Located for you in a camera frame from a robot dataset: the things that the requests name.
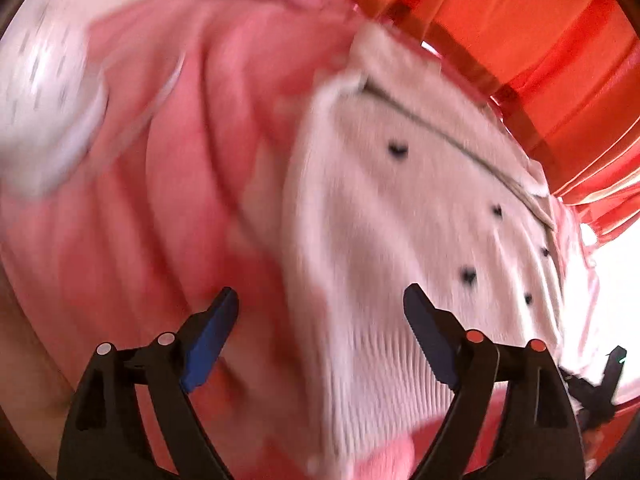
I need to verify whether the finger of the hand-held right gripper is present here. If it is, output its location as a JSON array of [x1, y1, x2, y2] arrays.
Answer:
[[560, 345, 628, 428]]

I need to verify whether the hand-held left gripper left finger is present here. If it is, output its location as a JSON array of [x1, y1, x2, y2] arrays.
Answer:
[[56, 287, 240, 480]]

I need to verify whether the white patterned cloth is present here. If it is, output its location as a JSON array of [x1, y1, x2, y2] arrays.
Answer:
[[0, 0, 110, 197]]

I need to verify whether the cream knit dotted sweater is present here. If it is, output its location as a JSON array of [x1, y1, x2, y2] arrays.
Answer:
[[281, 22, 568, 480]]

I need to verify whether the orange curtain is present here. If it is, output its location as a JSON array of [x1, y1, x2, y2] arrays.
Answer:
[[332, 0, 640, 243]]

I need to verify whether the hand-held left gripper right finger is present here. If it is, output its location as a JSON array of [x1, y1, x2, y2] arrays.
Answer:
[[403, 283, 586, 480]]

